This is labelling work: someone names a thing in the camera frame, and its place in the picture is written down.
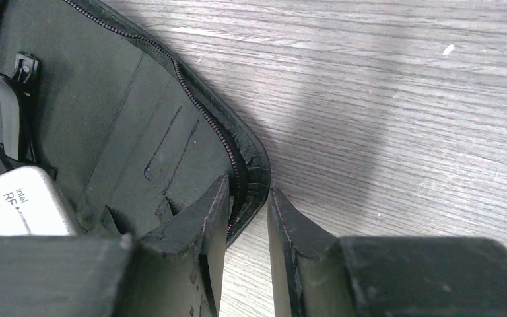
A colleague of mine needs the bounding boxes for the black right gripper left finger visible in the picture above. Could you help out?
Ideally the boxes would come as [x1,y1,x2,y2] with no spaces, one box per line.
[0,176,230,316]

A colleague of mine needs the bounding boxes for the black curved hair clip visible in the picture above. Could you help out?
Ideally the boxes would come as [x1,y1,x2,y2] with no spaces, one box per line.
[11,51,40,164]

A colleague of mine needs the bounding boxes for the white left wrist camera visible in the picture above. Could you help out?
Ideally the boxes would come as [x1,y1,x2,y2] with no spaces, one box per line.
[0,144,83,236]

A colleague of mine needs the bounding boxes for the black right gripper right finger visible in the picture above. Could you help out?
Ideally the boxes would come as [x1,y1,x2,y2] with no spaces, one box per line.
[267,188,507,316]

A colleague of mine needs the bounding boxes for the black zip tool case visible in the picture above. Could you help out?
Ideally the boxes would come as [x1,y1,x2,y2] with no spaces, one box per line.
[0,1,271,244]

